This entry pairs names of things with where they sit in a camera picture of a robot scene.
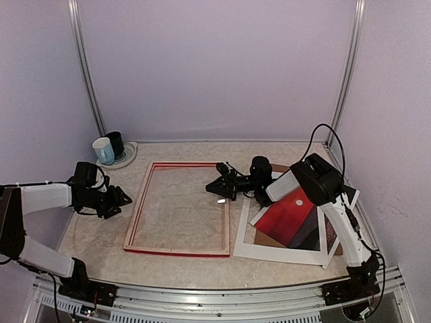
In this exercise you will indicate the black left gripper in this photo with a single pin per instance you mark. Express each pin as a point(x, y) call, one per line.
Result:
point(116, 200)

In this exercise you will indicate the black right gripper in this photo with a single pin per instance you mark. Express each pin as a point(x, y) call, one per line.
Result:
point(226, 186)

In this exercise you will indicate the aluminium corner post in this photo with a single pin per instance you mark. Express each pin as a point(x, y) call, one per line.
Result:
point(350, 62)
point(78, 36)

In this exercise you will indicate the red and black photo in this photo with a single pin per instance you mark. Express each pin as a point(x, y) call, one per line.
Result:
point(298, 225)

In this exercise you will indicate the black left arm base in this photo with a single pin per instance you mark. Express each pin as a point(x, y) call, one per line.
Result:
point(97, 293)

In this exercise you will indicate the light blue mug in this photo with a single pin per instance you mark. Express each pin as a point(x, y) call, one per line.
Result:
point(104, 151)

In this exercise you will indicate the red wooden picture frame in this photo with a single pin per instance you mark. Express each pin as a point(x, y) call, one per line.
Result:
point(225, 228)

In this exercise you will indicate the brown cardboard backing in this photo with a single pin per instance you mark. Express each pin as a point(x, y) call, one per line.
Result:
point(264, 240)

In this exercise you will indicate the dark green mug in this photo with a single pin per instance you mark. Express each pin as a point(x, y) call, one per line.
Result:
point(117, 144)

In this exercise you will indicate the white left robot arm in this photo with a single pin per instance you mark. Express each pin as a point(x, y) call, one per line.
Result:
point(19, 201)

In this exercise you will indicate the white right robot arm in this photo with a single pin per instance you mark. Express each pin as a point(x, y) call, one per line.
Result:
point(324, 187)

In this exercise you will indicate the white round plate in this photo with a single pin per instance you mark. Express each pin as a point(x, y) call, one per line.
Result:
point(125, 159)

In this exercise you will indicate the aluminium front rail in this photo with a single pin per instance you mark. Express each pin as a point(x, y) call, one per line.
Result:
point(290, 303)

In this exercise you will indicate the right aluminium corner post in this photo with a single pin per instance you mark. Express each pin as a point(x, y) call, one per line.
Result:
point(350, 62)

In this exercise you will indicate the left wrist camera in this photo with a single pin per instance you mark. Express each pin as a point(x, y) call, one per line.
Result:
point(102, 183)

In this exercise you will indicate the left aluminium corner post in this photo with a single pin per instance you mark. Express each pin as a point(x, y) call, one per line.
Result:
point(78, 36)

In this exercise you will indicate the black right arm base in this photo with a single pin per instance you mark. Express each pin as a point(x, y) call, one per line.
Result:
point(362, 283)

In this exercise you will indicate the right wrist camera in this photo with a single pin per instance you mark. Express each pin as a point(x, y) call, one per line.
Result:
point(225, 169)

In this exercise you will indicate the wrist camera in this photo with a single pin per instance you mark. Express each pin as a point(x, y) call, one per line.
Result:
point(225, 169)
point(102, 183)

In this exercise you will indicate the white photo mat border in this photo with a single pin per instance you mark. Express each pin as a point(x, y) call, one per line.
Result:
point(243, 244)

